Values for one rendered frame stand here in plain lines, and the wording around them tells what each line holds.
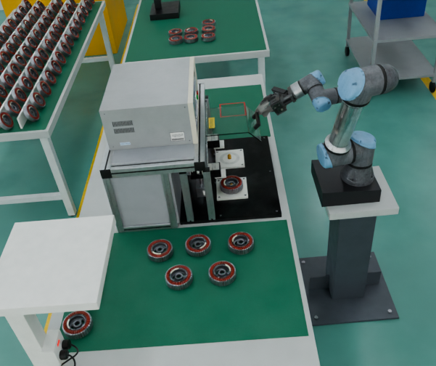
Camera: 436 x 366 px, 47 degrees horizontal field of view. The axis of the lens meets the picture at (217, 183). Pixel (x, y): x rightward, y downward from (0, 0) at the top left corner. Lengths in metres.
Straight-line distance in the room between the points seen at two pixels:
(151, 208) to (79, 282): 0.77
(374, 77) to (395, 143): 2.22
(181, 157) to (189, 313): 0.64
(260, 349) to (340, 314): 1.08
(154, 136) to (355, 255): 1.22
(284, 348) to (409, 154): 2.48
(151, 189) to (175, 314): 0.55
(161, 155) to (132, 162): 0.13
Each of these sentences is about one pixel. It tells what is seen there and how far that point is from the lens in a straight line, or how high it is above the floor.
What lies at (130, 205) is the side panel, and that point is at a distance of 2.25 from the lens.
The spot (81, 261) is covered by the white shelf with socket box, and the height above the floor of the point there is 1.20.
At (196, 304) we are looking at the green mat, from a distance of 2.01.
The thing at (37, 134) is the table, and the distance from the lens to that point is 3.27.
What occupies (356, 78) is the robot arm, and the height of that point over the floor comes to 1.44.
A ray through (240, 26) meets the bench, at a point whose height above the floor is 0.75.
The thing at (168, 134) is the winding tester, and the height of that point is 1.17.
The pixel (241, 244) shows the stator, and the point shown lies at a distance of 2.16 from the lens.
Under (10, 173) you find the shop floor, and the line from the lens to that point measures 4.36.
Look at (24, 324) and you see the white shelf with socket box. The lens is 1.76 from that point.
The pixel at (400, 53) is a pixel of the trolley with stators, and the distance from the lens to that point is 5.11.
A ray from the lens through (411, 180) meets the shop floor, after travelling 3.80.
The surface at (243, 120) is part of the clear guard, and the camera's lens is 2.39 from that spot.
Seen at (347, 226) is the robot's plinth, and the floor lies 0.59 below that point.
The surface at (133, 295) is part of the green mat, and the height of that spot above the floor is 0.75.
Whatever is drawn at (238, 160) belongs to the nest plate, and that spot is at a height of 0.78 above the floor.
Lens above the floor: 2.34
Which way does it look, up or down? 39 degrees down
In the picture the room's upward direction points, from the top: 6 degrees counter-clockwise
